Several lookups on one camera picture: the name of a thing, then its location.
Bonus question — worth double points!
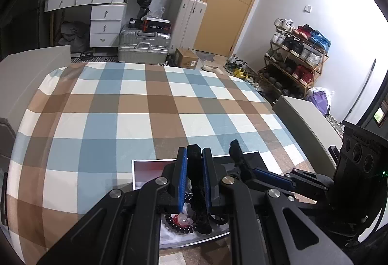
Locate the white bed frame panel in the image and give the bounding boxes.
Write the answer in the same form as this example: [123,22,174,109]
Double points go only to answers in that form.
[272,95,344,169]
[0,45,72,120]

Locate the wooden shoe rack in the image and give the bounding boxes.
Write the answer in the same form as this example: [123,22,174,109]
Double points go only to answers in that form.
[258,18,329,100]

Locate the cardboard box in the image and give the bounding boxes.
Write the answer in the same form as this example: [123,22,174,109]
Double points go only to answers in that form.
[174,47,199,69]

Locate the loose shoes with yellow slippers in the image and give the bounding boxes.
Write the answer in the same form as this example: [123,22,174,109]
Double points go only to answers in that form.
[224,55,253,81]

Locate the checked bed sheet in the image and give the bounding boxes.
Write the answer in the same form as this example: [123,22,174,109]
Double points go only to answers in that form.
[6,62,310,265]

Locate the thin black pole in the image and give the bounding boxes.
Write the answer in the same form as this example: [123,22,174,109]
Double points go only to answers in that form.
[344,58,377,123]

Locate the silver suitcase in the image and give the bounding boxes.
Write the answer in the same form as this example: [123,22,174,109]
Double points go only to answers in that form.
[118,28,172,65]

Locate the wooden door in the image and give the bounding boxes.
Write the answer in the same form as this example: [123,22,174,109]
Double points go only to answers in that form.
[192,0,272,57]

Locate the grey bundle of cloth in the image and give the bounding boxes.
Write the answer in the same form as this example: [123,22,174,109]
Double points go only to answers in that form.
[61,21,90,52]

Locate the white dressing table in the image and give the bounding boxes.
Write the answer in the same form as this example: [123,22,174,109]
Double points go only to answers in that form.
[44,0,129,48]

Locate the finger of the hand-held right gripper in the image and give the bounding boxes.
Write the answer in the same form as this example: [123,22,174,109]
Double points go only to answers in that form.
[253,168,334,203]
[229,139,268,193]

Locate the rows of shoes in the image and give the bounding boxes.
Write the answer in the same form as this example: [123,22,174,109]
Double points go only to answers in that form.
[261,18,331,97]

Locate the dark bead bracelet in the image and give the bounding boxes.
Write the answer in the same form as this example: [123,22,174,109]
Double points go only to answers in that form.
[164,191,201,235]

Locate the black wrapped bouquet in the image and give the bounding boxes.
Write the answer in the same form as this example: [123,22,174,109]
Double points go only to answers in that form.
[130,0,156,22]

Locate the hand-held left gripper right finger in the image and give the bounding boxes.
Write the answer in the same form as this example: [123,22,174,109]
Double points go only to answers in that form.
[202,148,354,265]

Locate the white upright suitcase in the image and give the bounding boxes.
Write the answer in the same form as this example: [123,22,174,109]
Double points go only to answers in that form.
[168,0,208,55]

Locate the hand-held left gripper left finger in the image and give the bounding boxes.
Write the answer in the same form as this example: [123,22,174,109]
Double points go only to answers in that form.
[36,147,189,265]

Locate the grey jewelry box tray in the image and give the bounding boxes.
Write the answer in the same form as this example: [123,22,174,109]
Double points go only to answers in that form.
[131,150,267,250]

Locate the grey nightstand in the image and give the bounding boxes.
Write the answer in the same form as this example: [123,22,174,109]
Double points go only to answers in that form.
[0,118,16,163]

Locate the grey floor cloth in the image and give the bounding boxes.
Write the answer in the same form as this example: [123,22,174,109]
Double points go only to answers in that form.
[196,51,216,62]

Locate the purple bag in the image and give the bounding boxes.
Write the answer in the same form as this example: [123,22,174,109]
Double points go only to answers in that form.
[307,88,334,115]

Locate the black and red box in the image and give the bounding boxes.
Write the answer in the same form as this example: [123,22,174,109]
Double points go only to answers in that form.
[142,17,172,32]

